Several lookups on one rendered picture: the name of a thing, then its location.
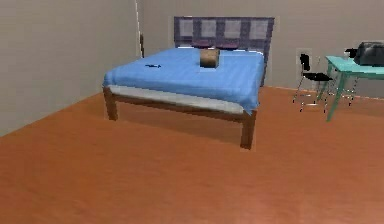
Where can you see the black chair with metal legs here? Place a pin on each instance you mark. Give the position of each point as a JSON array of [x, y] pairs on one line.
[[311, 76]]

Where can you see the brown cardboard box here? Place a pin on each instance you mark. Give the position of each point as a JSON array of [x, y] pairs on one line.
[[209, 58]]

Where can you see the small dark blue object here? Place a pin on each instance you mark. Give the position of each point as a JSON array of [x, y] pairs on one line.
[[152, 66]]

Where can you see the purple pillow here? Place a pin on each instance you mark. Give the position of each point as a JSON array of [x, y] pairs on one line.
[[227, 45], [201, 43]]

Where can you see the turquoise table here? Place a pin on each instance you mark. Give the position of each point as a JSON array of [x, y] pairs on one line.
[[346, 68]]

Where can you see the black bag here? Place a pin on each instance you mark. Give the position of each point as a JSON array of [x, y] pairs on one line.
[[370, 53]]

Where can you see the blue bed with wooden frame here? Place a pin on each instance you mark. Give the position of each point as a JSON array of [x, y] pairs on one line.
[[200, 76]]

